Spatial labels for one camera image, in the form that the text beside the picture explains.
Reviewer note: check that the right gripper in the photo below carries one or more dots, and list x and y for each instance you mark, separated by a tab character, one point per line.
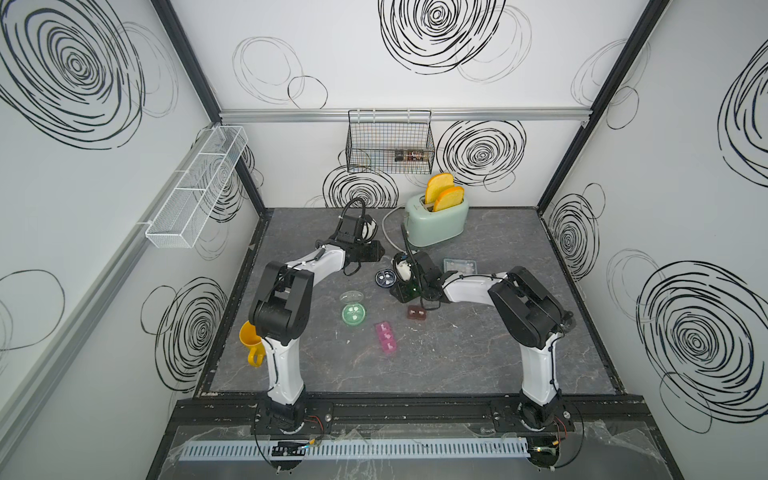
400	295

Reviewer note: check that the front toast slice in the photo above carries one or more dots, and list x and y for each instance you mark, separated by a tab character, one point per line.
449	198

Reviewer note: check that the toast slice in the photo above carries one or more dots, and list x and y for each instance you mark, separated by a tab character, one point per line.
449	198
437	185

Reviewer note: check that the dark blue round pillbox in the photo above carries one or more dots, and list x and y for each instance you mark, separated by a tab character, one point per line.
385	278

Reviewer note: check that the dark red small pillbox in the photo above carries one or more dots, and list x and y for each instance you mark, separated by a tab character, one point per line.
415	312

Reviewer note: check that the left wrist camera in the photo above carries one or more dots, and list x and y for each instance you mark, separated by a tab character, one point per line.
355	229

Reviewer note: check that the yellow mug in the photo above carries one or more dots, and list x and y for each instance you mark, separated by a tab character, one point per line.
250	339

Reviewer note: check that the mint green toaster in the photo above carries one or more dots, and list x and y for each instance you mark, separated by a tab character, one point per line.
425	228

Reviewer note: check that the spice jars in basket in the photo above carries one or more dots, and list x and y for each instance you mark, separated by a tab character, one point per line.
410	155

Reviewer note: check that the green round pillbox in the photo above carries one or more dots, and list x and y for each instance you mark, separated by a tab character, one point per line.
353	312

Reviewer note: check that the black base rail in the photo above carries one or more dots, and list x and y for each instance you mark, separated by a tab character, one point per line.
320	412

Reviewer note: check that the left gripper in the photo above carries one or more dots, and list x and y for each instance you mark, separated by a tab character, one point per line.
374	253

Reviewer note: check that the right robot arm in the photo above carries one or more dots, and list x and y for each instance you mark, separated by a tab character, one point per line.
534	318

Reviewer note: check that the white slotted cable duct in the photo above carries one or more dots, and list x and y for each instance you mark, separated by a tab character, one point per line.
356	449

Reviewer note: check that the black wire wall basket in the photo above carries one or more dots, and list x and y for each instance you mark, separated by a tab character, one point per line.
373	136

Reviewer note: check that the teal rectangular pillbox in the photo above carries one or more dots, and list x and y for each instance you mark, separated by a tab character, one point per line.
463	266

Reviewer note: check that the back toast slice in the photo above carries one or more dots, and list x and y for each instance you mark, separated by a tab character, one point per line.
437	185

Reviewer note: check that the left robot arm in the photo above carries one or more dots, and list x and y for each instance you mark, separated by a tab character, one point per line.
280	313

